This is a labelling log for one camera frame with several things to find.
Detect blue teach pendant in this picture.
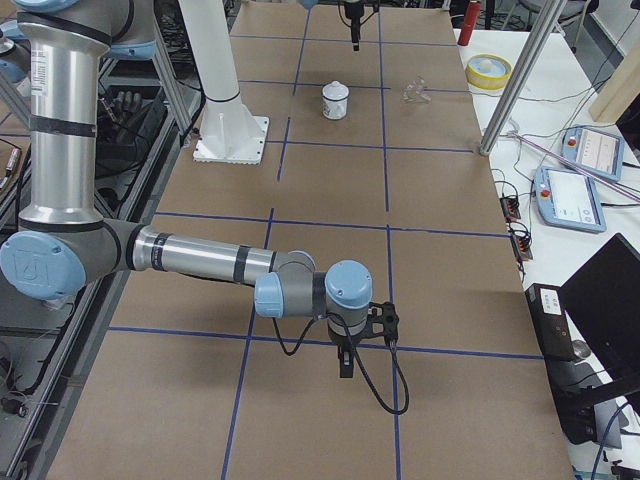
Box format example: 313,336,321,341
561,126,623,182
534,166,607,233

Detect aluminium frame post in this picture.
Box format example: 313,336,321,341
479,0,567,157

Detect black monitor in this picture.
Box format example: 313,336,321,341
560,233,639,410

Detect black computer box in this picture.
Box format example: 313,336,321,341
525,283,622,449

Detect white egg shaped object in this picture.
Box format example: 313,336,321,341
477,58,493,72

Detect white ceramic lid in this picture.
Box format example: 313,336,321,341
322,81,349,102

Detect red bottle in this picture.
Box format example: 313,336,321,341
457,0,482,46

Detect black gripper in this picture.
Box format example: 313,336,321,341
328,327,373,378
343,4,364,52

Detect metal grabber stick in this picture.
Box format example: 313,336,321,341
503,130,639,205

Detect yellow tape roll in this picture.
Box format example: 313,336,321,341
465,54,513,91

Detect white enamel mug blue rim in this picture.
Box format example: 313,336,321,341
322,96,348,121

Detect black camera cable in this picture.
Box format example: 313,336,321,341
338,0,381,29
271,314,410,416

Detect near blue teach pendant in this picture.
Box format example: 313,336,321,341
534,166,607,233

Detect far blue teach pendant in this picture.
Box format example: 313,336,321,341
561,126,623,182

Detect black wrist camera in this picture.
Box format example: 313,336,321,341
363,301,399,347

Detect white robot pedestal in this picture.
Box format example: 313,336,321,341
179,1,269,165

